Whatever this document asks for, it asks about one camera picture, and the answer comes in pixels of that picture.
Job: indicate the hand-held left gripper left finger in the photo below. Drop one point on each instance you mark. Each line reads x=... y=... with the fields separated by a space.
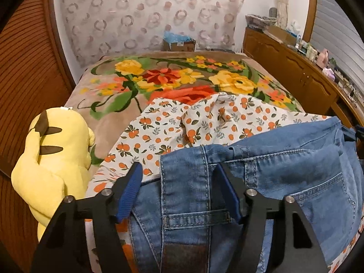
x=130 y=193

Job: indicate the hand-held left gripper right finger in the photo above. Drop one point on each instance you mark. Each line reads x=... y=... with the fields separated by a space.
x=229 y=193

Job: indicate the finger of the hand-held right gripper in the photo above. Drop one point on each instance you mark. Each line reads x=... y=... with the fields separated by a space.
x=348 y=135

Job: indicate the blue denim pants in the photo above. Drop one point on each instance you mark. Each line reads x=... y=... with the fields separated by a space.
x=284 y=162

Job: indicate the white orange-print cloth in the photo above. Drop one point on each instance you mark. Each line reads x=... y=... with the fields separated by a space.
x=159 y=130

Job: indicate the yellow plush toy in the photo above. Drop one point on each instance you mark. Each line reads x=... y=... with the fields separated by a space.
x=57 y=162

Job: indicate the pink toy figure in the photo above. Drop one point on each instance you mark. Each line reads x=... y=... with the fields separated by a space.
x=323 y=58

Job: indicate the group of small bottles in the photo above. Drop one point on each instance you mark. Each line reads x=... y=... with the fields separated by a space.
x=307 y=49

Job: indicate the wooden cabinet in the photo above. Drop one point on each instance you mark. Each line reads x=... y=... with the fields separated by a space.
x=284 y=62

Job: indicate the grey window blind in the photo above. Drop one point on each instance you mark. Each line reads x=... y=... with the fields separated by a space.
x=338 y=34

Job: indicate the flat cardboard box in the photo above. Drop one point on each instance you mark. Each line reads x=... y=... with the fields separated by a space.
x=281 y=34

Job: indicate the floral blanket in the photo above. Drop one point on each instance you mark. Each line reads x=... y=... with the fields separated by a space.
x=170 y=76

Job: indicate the grey folded cloth pile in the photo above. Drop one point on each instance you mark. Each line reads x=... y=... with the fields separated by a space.
x=260 y=21

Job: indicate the white lace curtain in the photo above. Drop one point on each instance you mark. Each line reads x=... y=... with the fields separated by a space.
x=283 y=2

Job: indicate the cardboard box with blue bag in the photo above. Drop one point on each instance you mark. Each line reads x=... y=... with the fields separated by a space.
x=182 y=45

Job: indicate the wooden slatted wardrobe door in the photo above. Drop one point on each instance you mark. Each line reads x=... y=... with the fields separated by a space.
x=22 y=62

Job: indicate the wooden window frame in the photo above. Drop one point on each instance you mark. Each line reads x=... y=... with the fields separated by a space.
x=311 y=8

